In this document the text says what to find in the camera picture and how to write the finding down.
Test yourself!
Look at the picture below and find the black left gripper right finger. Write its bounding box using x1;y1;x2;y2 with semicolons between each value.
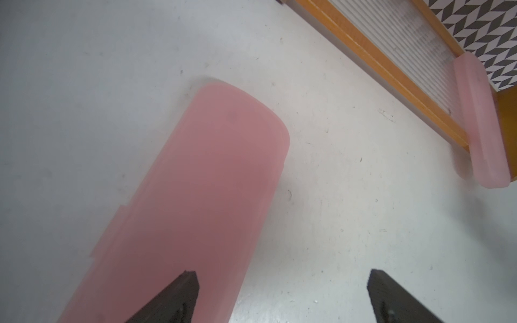
367;269;442;323

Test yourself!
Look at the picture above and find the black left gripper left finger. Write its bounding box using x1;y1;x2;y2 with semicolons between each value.
127;271;199;323

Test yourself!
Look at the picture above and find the pink pencil case labelled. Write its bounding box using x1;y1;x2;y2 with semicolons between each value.
453;52;511;188

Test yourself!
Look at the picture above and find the orange three-tier wire shelf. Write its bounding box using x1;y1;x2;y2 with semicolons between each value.
287;1;516;183

